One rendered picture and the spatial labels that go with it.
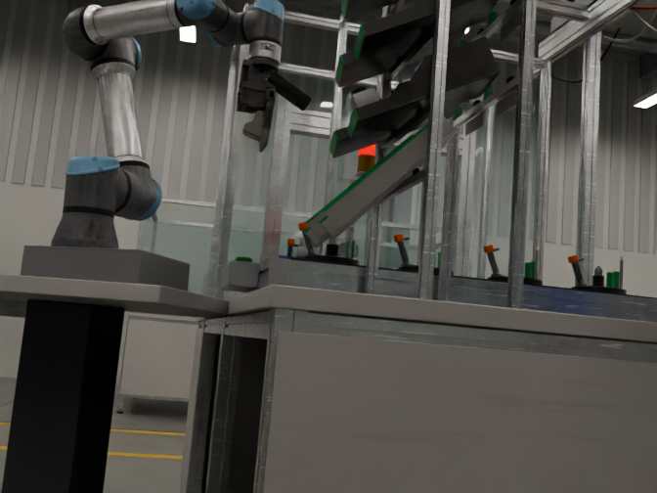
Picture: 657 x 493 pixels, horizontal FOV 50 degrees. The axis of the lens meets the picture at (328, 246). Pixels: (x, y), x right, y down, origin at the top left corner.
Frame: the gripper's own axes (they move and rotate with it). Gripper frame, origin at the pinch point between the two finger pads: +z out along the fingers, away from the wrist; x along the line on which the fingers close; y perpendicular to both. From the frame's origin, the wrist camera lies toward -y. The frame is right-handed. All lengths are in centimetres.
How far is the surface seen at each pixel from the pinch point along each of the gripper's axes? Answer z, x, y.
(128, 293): 39, 42, 25
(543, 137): -43, -87, -121
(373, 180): 15.1, 43.9, -14.5
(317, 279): 30.8, 11.7, -12.8
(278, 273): 30.5, 12.0, -4.1
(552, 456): 57, 70, -36
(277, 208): -6, -110, -21
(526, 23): -17, 48, -40
